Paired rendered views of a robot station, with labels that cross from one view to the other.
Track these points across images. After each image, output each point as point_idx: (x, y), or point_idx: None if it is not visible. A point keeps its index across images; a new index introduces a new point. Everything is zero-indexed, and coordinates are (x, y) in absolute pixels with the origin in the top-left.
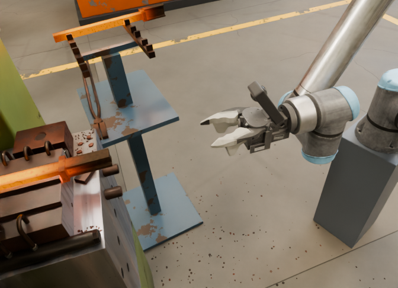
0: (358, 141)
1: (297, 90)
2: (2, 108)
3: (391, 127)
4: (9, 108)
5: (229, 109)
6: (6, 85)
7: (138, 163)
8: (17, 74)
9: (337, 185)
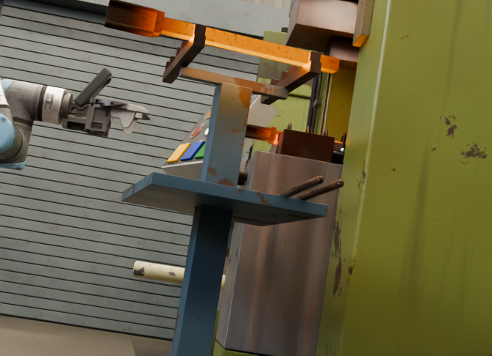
0: None
1: (6, 102)
2: (351, 116)
3: None
4: (352, 124)
5: (118, 101)
6: (360, 102)
7: None
8: (370, 107)
9: None
